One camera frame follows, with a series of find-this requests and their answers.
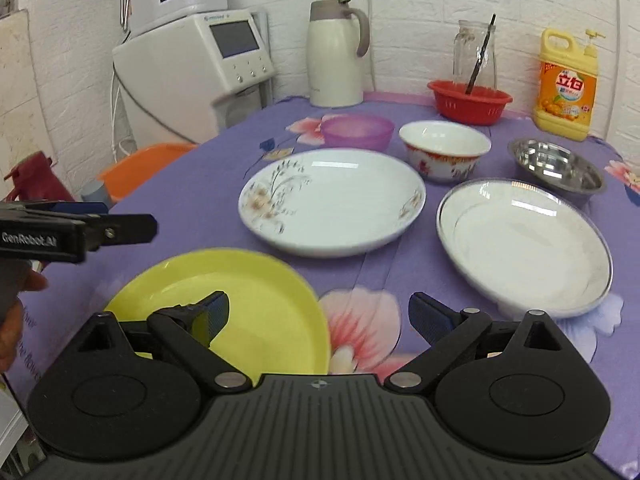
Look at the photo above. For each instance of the person's left hand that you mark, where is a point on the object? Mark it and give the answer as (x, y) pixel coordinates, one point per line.
(12, 327)

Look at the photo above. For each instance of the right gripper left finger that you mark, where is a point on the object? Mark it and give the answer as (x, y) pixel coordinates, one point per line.
(184, 334)

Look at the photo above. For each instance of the white red patterned bowl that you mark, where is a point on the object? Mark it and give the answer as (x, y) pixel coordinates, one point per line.
(443, 151)

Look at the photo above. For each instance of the yellow plastic plate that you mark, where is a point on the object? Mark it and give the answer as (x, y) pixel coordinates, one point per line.
(275, 324)

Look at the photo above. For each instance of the white thermos jug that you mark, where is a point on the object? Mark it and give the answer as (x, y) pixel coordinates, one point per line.
(338, 37)

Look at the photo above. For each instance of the white silver-rimmed plate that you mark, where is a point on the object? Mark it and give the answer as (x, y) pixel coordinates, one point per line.
(524, 248)

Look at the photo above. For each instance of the orange plastic stool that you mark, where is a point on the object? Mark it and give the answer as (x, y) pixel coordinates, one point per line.
(124, 177)

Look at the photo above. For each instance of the black stirring stick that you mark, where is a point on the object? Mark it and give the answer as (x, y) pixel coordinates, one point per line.
(480, 59)

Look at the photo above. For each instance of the red plastic basket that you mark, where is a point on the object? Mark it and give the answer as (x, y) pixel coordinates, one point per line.
(483, 106)

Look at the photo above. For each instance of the white water dispenser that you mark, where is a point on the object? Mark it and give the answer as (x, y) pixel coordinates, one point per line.
(189, 80)

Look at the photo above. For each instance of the glass pitcher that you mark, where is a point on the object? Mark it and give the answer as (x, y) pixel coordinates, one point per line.
(467, 44)

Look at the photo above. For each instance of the purple plastic bowl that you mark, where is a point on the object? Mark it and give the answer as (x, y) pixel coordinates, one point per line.
(365, 131)

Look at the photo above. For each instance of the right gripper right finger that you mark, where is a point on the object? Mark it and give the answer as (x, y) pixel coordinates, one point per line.
(452, 336)

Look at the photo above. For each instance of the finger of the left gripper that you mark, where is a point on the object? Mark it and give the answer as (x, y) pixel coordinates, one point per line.
(79, 208)
(126, 229)

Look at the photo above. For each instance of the yellow detergent bottle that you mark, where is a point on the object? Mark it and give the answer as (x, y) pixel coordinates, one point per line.
(567, 84)

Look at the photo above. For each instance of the purple floral tablecloth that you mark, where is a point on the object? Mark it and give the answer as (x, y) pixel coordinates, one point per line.
(195, 203)

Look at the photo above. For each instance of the stainless steel bowl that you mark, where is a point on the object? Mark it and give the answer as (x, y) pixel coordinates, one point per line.
(557, 169)

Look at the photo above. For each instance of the white floral ceramic plate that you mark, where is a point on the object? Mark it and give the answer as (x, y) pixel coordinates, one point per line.
(332, 203)

